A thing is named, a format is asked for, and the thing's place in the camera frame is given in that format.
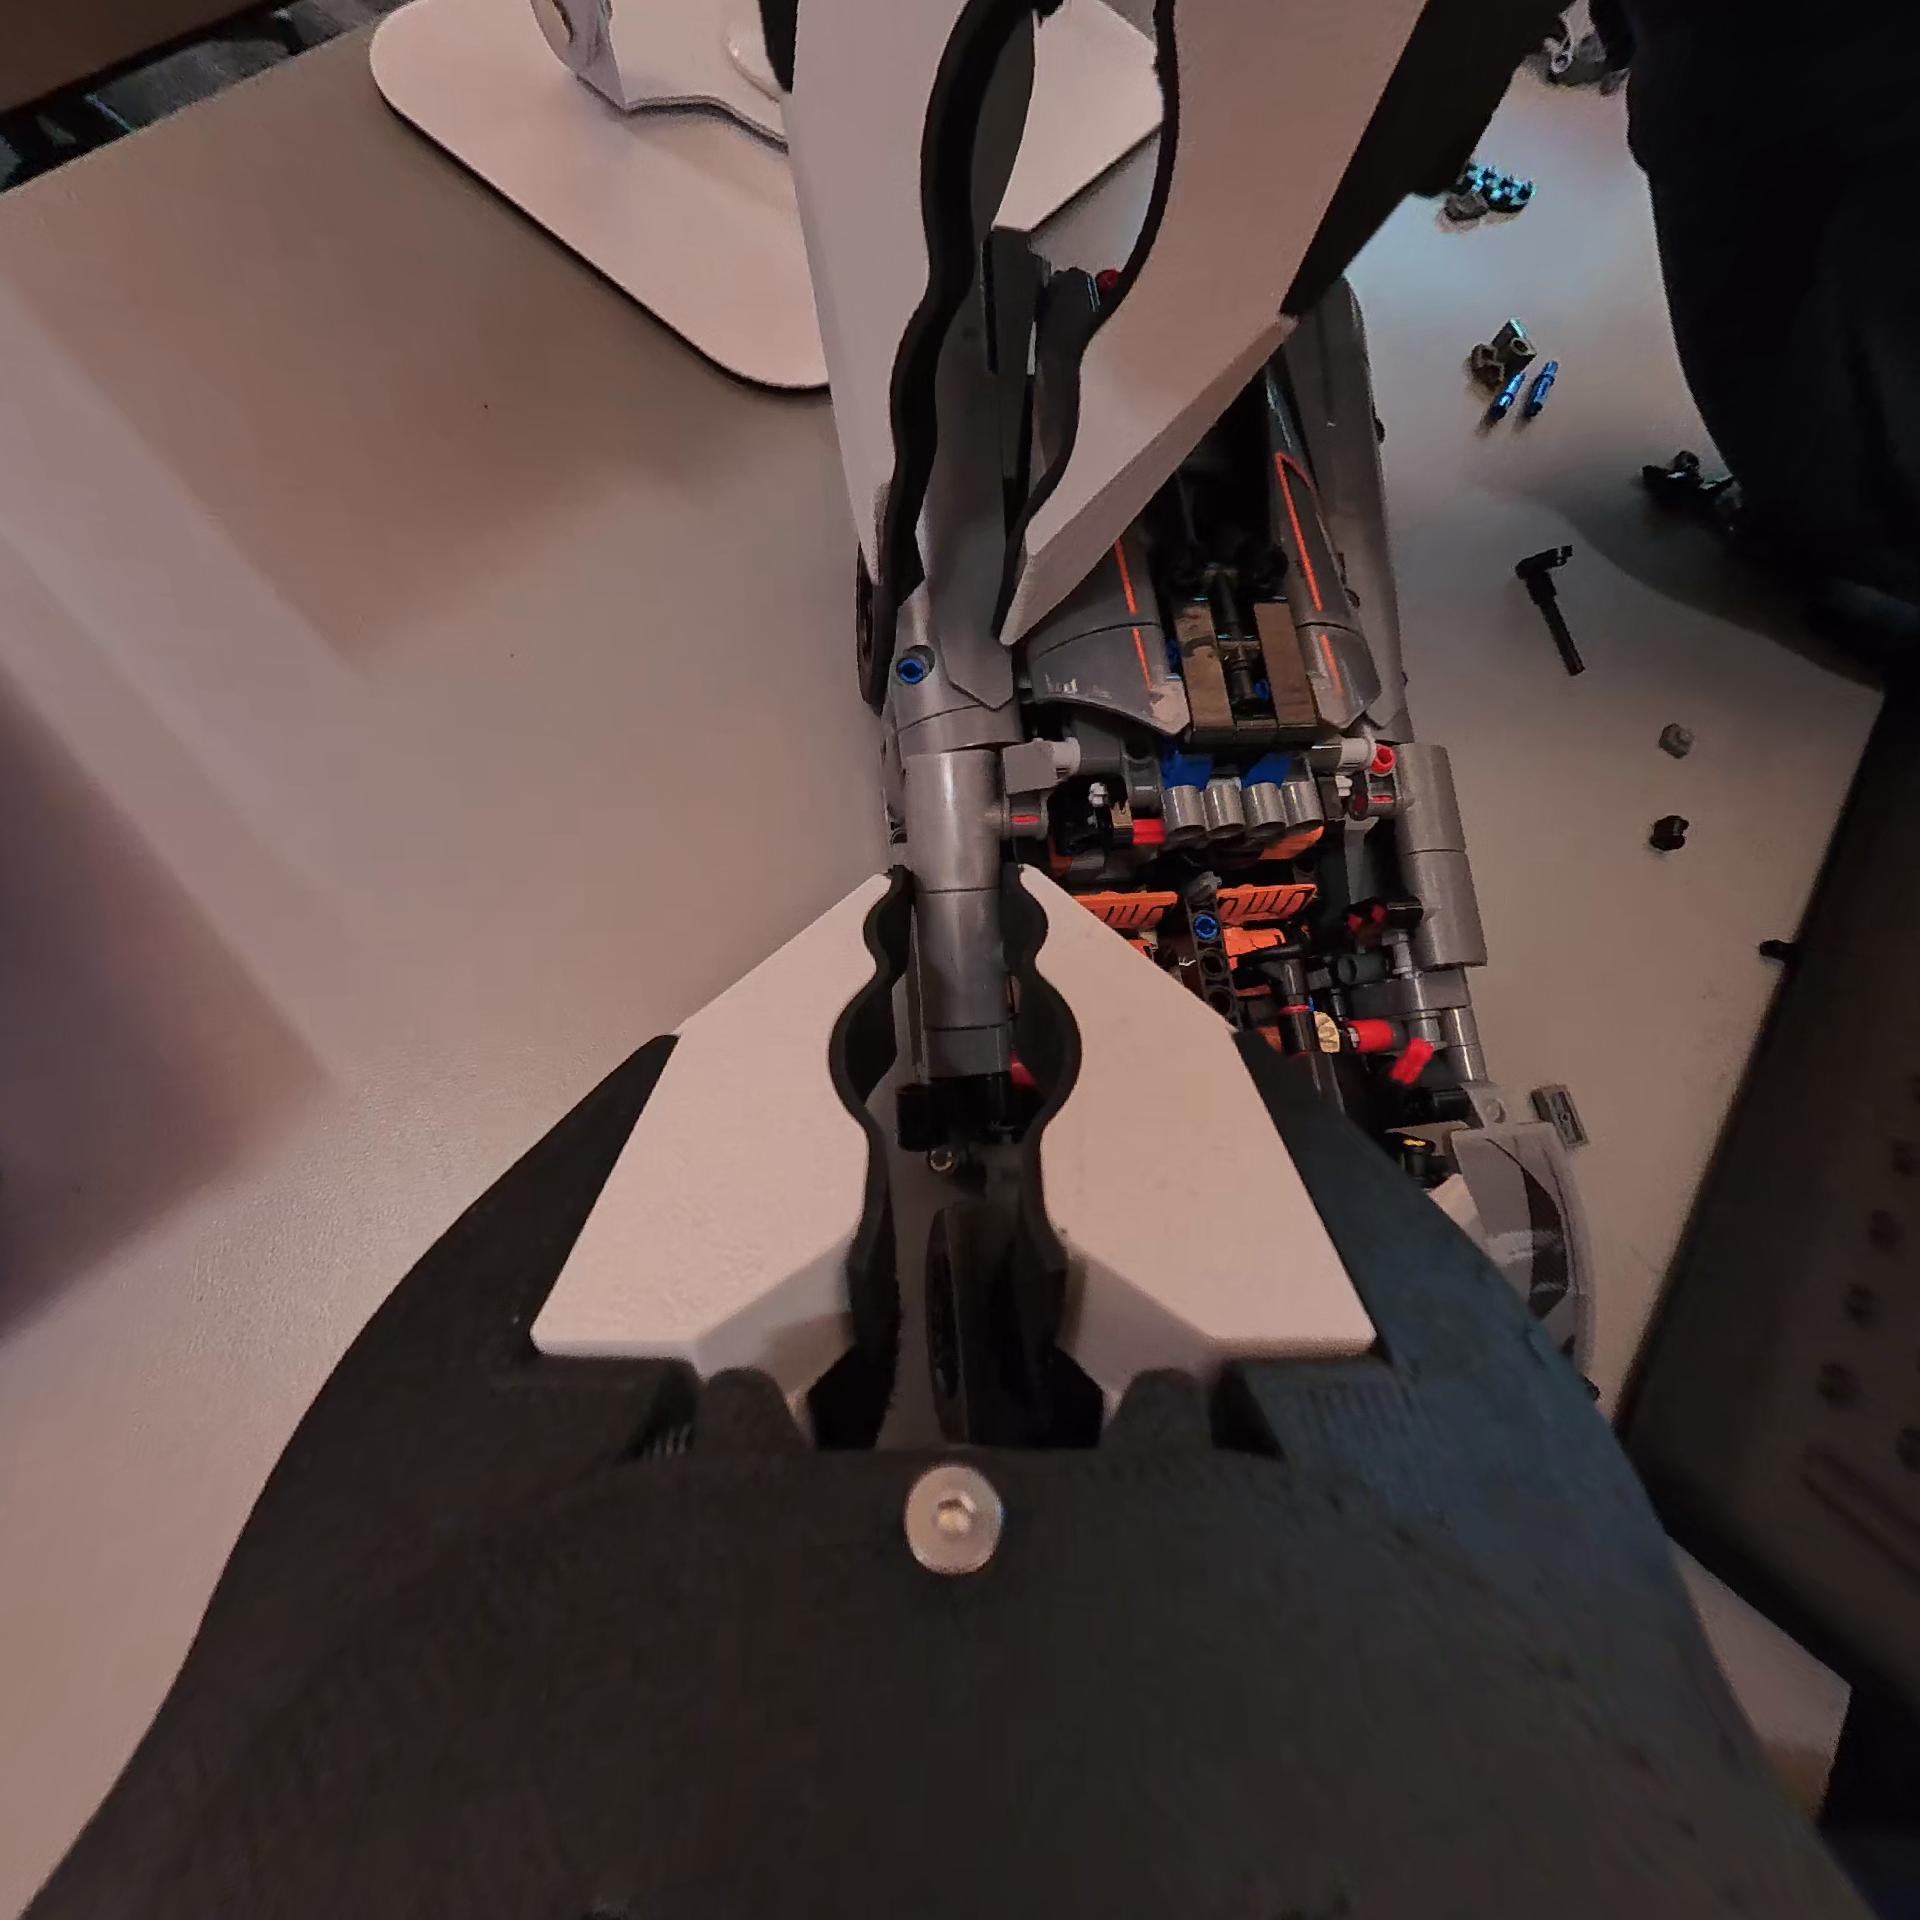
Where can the person's dark clothing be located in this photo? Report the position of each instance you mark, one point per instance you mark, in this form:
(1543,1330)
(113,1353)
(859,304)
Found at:
(1799,224)

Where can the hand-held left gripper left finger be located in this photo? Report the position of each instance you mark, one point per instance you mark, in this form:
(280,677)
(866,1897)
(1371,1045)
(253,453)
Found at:
(704,1200)

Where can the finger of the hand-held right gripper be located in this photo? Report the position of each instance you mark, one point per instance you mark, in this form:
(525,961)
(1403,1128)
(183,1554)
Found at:
(855,224)
(1275,149)

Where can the black brick connector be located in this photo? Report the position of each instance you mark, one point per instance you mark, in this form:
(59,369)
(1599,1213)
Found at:
(1687,482)

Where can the black brick lever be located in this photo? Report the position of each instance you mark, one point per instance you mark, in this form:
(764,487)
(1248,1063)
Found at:
(1557,623)

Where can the dark grey brick clip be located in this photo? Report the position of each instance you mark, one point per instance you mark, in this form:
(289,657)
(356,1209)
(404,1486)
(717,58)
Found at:
(1473,192)

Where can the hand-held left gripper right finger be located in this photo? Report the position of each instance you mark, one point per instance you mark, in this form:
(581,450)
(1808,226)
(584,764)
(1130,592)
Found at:
(1201,1200)

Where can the small grey brick plate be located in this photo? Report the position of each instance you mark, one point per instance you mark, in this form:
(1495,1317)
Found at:
(1561,1119)

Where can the white lamp base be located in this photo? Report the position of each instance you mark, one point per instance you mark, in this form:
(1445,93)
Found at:
(628,194)

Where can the grey brick bracket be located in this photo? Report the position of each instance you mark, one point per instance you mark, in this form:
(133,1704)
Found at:
(1504,348)

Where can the grey toy brick car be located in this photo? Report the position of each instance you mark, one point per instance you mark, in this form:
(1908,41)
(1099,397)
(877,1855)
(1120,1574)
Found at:
(961,839)

